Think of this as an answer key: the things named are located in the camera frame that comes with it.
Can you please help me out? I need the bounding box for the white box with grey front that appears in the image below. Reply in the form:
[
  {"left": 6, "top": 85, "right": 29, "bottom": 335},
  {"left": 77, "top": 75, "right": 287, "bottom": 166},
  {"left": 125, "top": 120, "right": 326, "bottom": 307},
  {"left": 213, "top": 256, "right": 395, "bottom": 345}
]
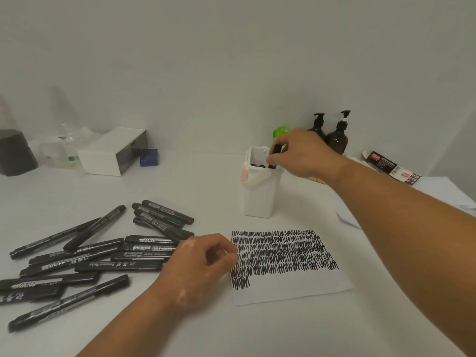
[{"left": 77, "top": 126, "right": 149, "bottom": 178}]

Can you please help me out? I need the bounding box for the person's left forearm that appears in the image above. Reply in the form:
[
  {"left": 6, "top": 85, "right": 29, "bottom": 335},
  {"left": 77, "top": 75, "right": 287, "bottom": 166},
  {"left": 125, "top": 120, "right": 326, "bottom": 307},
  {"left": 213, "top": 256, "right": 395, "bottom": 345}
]
[{"left": 76, "top": 288, "right": 186, "bottom": 357}]

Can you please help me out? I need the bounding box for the brown pump bottle white neck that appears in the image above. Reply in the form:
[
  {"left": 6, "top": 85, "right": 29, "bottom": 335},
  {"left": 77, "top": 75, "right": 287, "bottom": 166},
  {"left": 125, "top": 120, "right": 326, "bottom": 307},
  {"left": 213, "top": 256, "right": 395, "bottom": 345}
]
[{"left": 326, "top": 110, "right": 352, "bottom": 157}]

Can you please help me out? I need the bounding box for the white plastic container with handle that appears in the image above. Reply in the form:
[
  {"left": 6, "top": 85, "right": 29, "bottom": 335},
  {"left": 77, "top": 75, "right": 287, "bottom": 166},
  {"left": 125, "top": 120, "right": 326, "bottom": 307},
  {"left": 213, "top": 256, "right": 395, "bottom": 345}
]
[{"left": 239, "top": 145, "right": 285, "bottom": 220}]

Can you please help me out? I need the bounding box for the person's right hand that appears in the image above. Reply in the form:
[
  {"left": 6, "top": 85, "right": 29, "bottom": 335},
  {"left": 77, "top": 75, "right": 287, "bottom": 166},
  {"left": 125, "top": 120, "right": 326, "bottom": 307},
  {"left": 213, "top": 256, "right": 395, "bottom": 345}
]
[{"left": 266, "top": 128, "right": 350, "bottom": 186}]

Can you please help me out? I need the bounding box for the pile of black markers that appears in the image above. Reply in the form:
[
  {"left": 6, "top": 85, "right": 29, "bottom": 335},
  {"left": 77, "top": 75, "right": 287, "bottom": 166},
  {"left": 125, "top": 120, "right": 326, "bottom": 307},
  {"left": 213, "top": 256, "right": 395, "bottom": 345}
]
[{"left": 0, "top": 199, "right": 196, "bottom": 333}]

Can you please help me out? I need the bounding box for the white paper with black scribbles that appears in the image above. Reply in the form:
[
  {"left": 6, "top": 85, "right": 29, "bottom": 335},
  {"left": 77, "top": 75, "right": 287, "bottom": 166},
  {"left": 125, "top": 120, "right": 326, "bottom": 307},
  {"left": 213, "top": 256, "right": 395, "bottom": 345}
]
[{"left": 230, "top": 229, "right": 355, "bottom": 307}]

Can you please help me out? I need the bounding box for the person's right forearm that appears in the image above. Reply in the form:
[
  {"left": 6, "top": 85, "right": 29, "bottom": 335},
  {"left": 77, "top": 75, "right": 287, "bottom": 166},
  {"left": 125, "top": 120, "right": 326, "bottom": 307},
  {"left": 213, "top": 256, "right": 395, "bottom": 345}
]
[{"left": 327, "top": 156, "right": 476, "bottom": 357}]

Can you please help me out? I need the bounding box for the black and red cardboard box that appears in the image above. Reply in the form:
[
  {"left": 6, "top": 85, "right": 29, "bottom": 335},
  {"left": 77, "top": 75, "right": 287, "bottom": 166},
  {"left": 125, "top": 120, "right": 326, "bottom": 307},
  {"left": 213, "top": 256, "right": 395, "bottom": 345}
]
[{"left": 360, "top": 149, "right": 423, "bottom": 185}]

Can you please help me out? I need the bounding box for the small blue box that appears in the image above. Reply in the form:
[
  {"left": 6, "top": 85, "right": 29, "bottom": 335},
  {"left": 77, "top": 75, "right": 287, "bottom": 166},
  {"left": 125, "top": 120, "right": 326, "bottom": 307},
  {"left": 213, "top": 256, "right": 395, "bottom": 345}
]
[{"left": 139, "top": 148, "right": 159, "bottom": 168}]

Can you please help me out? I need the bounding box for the clear bottle with dark liquid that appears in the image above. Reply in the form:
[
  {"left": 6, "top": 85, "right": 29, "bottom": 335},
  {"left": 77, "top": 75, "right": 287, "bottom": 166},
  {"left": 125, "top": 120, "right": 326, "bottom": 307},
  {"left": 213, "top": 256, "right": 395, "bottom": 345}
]
[{"left": 0, "top": 94, "right": 39, "bottom": 178}]

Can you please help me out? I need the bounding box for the pile of loose white sheets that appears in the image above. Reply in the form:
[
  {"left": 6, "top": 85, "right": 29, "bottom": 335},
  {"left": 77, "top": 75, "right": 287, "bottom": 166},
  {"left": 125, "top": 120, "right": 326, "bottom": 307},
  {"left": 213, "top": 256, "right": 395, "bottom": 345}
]
[{"left": 334, "top": 176, "right": 476, "bottom": 229}]

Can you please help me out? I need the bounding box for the person's left hand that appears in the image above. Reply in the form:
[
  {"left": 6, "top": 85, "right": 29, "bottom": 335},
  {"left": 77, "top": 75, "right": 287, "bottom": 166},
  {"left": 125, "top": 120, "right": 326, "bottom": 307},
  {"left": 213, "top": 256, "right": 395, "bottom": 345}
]
[{"left": 156, "top": 233, "right": 239, "bottom": 313}]

